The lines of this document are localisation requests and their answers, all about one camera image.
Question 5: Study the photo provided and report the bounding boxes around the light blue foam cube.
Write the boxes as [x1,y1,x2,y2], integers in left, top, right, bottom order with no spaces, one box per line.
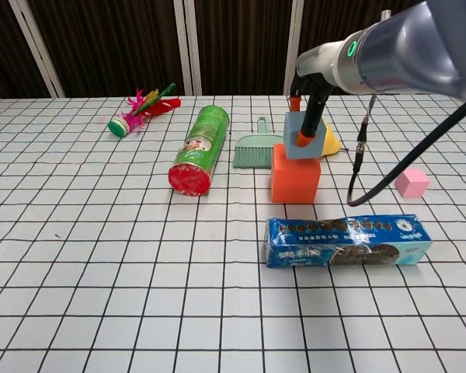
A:
[283,110,327,160]

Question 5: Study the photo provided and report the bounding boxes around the yellow plastic fruit toy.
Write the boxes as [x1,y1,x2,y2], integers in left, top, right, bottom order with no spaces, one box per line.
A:
[320,118,342,158]

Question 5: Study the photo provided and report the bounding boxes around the orange foam cube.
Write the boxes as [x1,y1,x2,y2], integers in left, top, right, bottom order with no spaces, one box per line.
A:
[270,143,322,204]

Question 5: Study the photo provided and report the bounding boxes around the green chips can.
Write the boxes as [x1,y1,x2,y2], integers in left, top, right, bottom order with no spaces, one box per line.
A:
[167,104,231,197]

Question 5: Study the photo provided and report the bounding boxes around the white black grid tablecloth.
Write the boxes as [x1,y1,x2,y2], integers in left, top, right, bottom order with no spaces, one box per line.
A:
[0,94,466,373]

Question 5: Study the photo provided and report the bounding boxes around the blue cookie box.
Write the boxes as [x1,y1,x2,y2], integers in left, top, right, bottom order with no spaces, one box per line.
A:
[263,212,433,269]

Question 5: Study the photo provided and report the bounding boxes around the colourful feather shuttlecock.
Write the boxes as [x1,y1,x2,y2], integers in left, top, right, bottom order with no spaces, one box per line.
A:
[107,82,182,138]

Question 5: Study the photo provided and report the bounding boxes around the green mini hand broom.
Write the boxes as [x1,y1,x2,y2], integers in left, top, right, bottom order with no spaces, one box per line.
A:
[232,116,283,169]

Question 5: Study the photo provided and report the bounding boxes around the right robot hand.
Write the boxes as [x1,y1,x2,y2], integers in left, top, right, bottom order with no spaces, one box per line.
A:
[289,40,345,151]

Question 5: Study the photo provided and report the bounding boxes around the small pink foam cube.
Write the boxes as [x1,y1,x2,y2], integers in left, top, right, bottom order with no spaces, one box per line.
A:
[395,168,431,198]

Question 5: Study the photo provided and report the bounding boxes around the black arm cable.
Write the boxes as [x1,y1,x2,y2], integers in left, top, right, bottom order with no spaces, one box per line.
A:
[347,89,466,207]

